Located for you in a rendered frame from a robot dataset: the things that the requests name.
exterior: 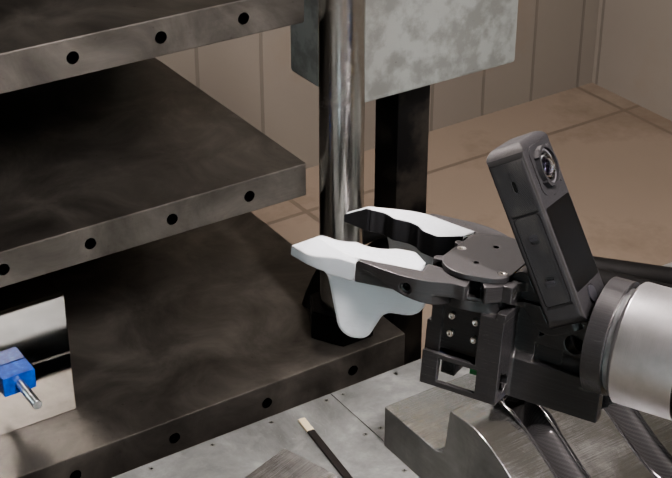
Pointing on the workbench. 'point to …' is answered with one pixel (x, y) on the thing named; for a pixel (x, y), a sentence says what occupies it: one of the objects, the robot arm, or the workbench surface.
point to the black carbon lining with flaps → (643, 438)
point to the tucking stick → (324, 448)
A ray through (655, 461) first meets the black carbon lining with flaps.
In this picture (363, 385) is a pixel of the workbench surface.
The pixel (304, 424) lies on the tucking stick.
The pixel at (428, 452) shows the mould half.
